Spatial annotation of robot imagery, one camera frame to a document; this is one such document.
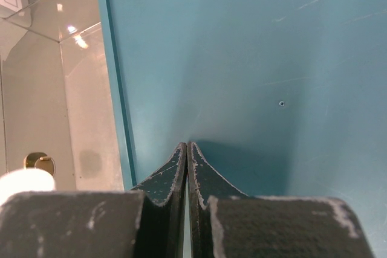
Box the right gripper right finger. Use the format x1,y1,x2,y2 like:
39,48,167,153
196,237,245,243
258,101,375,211
187,142,372,257

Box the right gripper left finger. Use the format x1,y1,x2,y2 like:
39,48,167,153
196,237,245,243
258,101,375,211
1,143,187,257

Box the gold drawer knob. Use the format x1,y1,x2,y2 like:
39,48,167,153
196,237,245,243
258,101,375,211
23,152,56,176

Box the clear acrylic drawer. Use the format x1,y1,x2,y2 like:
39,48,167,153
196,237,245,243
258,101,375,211
1,0,124,191

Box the teal drawer cabinet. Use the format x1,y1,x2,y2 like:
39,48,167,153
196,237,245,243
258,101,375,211
99,0,386,257

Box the lavender white tube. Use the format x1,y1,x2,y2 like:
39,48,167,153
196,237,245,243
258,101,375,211
0,168,56,205

